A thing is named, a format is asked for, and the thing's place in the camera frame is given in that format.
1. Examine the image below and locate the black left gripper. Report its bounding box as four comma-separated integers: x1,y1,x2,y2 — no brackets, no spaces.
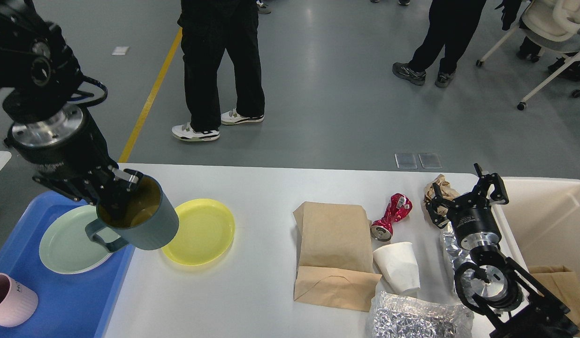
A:
7,104,144,220

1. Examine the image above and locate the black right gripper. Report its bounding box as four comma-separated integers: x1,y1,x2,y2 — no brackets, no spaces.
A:
425,163,509,250

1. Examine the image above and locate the teal mug yellow inside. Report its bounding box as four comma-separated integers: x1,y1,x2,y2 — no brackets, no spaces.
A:
85,175,179,253

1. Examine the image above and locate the yellow plastic plate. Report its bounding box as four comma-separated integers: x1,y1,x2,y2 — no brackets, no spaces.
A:
162,198,236,267

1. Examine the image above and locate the pink ribbed mug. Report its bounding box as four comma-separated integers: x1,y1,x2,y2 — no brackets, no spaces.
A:
0,273,38,327

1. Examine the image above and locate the crumpled foil under arm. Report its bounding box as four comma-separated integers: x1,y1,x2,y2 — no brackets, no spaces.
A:
439,222,473,297

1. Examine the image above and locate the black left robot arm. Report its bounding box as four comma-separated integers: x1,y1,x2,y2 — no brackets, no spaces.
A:
0,0,143,220

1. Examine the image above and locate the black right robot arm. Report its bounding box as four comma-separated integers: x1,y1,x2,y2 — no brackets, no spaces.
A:
425,163,579,338

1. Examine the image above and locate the crumpled brown paper ball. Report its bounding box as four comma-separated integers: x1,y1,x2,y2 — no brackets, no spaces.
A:
422,175,460,229

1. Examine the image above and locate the floor outlet cover right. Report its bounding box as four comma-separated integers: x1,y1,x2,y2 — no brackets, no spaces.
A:
418,153,443,169

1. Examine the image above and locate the floor outlet cover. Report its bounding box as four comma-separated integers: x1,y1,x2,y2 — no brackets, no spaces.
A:
394,153,418,169
418,153,443,169

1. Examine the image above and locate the crushed red soda can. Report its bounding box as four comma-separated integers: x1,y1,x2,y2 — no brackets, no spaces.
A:
370,193,412,242

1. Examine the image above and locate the pale green plate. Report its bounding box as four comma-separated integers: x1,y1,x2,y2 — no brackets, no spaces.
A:
39,205,112,275

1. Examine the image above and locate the floor outlet cover left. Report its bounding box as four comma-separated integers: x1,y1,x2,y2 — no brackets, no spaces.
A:
394,153,418,169

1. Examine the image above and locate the beige plastic bin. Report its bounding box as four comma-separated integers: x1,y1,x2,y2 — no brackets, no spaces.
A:
492,176,580,338

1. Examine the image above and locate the white paper cup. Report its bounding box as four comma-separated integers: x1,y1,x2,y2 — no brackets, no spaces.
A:
373,242,420,296

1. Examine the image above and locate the blue plastic tray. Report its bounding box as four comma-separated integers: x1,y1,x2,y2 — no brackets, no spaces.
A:
0,191,134,338

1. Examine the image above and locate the brown paper bag in bin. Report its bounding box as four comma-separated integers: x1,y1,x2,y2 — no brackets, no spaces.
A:
528,265,580,324

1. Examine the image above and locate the crumpled foil sheet front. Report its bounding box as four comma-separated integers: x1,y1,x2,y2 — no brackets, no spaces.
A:
366,291,474,338

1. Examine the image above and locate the seated person in black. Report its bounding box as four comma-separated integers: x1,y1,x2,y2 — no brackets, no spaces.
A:
496,0,580,82

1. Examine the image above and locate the person in grey sneakers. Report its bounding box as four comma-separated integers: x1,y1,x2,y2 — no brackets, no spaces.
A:
392,0,486,88

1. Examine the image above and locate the person in white sneakers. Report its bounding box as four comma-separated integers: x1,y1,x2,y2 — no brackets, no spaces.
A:
172,0,266,142

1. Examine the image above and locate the white office chair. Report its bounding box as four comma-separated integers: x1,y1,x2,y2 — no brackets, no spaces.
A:
476,0,580,111

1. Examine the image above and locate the distant grey shoe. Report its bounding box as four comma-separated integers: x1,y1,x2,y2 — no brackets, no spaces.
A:
256,0,272,15

